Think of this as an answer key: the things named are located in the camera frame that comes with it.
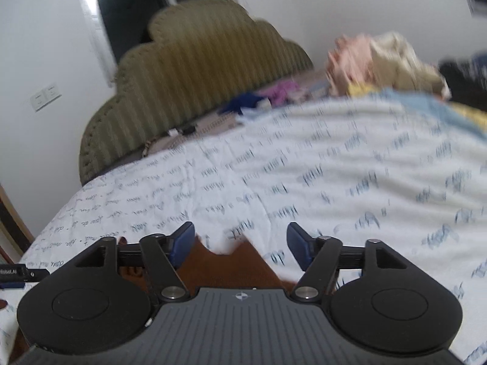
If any light blue cloth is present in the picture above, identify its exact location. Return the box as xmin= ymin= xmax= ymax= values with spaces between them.
xmin=380 ymin=89 xmax=487 ymax=138

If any black plastic bag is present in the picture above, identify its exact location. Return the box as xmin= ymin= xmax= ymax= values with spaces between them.
xmin=439 ymin=51 xmax=487 ymax=112

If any navy blue cloth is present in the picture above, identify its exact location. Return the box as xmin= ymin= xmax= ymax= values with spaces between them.
xmin=218 ymin=92 xmax=268 ymax=117

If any brown sweater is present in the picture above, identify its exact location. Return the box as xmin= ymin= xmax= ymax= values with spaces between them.
xmin=117 ymin=235 xmax=299 ymax=294

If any yellow cloth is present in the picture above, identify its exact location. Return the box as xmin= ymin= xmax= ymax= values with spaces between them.
xmin=448 ymin=103 xmax=487 ymax=123

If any white door frame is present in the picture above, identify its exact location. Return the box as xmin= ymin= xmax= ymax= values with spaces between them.
xmin=75 ymin=0 xmax=119 ymax=81

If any olive striped headboard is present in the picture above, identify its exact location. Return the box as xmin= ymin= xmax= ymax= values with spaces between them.
xmin=79 ymin=0 xmax=315 ymax=187

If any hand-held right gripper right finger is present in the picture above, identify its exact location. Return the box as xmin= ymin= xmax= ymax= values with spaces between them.
xmin=286 ymin=221 xmax=411 ymax=302

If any purple cloth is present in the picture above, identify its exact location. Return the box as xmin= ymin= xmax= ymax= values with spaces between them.
xmin=265 ymin=81 xmax=302 ymax=106

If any white script-printed blanket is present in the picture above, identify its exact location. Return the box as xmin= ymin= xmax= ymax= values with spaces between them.
xmin=0 ymin=94 xmax=487 ymax=365

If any cream cloth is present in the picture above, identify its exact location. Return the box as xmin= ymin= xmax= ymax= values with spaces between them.
xmin=370 ymin=31 xmax=452 ymax=98

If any pink cloth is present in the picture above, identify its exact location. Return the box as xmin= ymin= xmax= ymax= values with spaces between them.
xmin=326 ymin=34 xmax=376 ymax=96

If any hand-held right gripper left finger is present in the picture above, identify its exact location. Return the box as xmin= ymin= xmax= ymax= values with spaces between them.
xmin=74 ymin=221 xmax=196 ymax=303

